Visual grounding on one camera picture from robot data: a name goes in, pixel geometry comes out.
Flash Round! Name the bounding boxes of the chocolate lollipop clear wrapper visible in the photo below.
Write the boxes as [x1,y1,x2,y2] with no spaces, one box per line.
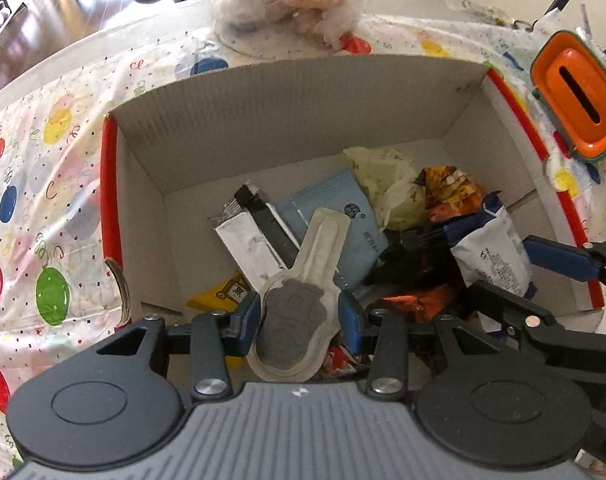
[245,206,352,384]

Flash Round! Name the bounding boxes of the red orange chip bag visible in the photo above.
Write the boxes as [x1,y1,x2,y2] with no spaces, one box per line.
[381,166,485,324]

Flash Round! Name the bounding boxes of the white blue snack pouch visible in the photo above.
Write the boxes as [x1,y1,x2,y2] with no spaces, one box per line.
[443,192,535,297]

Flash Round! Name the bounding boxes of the balloon birthday tablecloth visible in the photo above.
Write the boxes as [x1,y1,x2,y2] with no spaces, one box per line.
[0,0,606,480]

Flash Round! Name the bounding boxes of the pale yellow snack wrapper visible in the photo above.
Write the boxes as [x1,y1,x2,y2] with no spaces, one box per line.
[343,146,425,232]

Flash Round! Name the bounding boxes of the red cardboard shoe box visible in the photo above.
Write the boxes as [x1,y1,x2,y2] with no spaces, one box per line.
[100,54,587,320]

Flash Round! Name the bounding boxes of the small yellow snack packet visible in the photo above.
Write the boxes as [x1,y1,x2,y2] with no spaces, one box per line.
[186,272,251,312]

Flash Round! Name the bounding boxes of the blue grey snack packet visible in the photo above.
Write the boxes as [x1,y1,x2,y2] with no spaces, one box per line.
[277,170,388,290]

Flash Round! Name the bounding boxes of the black white snack bar packet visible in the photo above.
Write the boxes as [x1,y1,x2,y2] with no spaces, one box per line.
[210,181,300,292]

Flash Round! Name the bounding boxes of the clear plastic bag with food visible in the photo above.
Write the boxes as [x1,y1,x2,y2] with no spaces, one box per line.
[194,0,390,59]

